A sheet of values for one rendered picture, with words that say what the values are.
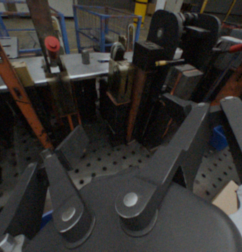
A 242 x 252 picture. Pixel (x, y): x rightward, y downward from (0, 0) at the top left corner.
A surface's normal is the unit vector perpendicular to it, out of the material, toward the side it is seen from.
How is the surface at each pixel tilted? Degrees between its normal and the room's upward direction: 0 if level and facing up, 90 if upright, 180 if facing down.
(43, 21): 99
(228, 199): 3
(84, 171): 0
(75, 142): 65
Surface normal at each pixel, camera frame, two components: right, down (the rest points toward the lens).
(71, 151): 0.93, -0.33
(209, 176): 0.10, -0.68
